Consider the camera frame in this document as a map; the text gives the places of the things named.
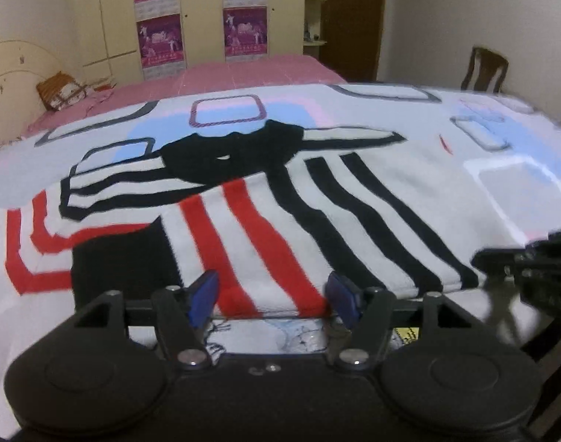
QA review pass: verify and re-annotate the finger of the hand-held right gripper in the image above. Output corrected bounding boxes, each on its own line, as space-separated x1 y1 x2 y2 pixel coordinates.
472 245 532 278

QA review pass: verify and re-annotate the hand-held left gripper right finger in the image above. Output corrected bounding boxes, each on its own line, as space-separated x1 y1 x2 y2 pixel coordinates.
325 271 475 364

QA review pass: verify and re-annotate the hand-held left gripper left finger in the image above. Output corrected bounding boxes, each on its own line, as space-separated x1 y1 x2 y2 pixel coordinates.
72 270 220 372

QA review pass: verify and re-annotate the red black striped white sweater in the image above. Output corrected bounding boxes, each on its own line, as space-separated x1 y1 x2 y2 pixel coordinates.
4 120 481 320

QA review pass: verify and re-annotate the white blanket with square print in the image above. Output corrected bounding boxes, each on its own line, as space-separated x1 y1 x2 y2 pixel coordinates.
0 80 561 442

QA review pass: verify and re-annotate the orange cartoon pillow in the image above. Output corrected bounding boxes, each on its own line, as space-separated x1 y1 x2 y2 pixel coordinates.
35 71 94 112

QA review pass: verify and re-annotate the brown wooden door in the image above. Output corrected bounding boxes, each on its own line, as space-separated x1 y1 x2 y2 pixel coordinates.
321 0 387 84

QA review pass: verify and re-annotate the cream corner shelf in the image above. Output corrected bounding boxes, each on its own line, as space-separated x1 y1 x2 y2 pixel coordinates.
303 0 328 58

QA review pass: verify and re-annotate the cream bed headboard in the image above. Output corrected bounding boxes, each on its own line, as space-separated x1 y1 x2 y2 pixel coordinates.
0 39 62 148

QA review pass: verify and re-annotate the cream yellow wardrobe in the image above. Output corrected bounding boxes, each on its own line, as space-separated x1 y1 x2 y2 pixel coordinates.
69 0 306 84

